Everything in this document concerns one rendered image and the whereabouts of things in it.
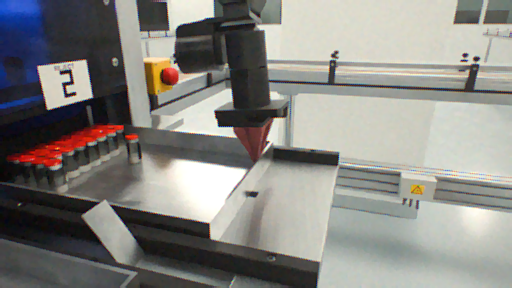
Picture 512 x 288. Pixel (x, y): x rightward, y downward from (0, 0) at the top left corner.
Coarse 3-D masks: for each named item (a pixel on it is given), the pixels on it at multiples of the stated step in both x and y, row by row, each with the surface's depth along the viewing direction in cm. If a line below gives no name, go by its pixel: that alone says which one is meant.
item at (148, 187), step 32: (128, 128) 64; (160, 128) 62; (160, 160) 56; (192, 160) 56; (224, 160) 56; (256, 160) 48; (0, 192) 42; (32, 192) 40; (64, 192) 46; (96, 192) 46; (128, 192) 46; (160, 192) 46; (192, 192) 46; (224, 192) 46; (160, 224) 35; (192, 224) 34; (224, 224) 37
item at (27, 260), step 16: (0, 240) 30; (0, 256) 31; (16, 256) 30; (32, 256) 29; (48, 256) 29; (64, 256) 28; (0, 272) 31; (16, 272) 31; (32, 272) 30; (48, 272) 30; (64, 272) 29; (80, 272) 28; (96, 272) 27; (112, 272) 27; (128, 272) 27
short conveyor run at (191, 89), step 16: (176, 64) 114; (192, 80) 108; (208, 80) 118; (224, 80) 134; (160, 96) 91; (176, 96) 99; (192, 96) 109; (208, 96) 121; (160, 112) 92; (176, 112) 100
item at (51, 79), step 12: (84, 60) 51; (48, 72) 45; (72, 72) 49; (84, 72) 51; (48, 84) 46; (60, 84) 47; (84, 84) 52; (48, 96) 46; (60, 96) 48; (72, 96) 50; (84, 96) 52; (48, 108) 46
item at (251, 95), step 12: (240, 72) 45; (252, 72) 44; (264, 72) 45; (240, 84) 45; (252, 84) 45; (264, 84) 46; (240, 96) 46; (252, 96) 45; (264, 96) 46; (228, 108) 48; (240, 108) 47; (252, 108) 46; (264, 108) 45; (276, 108) 44; (288, 108) 49
